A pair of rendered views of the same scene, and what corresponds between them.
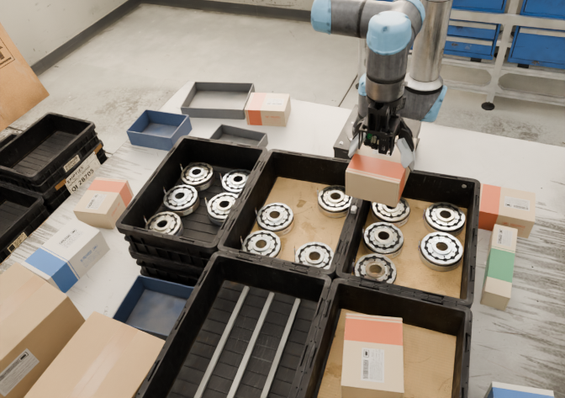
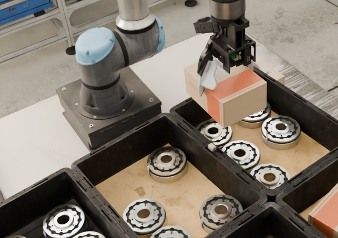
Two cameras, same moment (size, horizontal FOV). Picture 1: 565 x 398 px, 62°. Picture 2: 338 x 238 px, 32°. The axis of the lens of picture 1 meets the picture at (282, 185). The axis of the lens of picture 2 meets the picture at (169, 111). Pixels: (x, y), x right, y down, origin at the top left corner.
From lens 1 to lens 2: 0.78 m
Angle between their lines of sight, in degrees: 40
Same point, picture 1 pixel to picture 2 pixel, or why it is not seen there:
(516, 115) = not seen: hidden behind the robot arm
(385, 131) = (244, 43)
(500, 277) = not seen: hidden behind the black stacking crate
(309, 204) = (148, 185)
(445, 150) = (156, 79)
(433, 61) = not seen: outside the picture
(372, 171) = (238, 88)
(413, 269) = (281, 159)
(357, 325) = (325, 213)
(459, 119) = (62, 75)
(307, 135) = (27, 151)
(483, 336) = not seen: outside the picture
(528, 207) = (269, 70)
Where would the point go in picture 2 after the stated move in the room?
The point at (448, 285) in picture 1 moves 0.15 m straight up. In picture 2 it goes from (312, 148) to (316, 105)
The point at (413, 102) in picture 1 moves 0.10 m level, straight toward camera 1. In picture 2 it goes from (143, 42) to (164, 56)
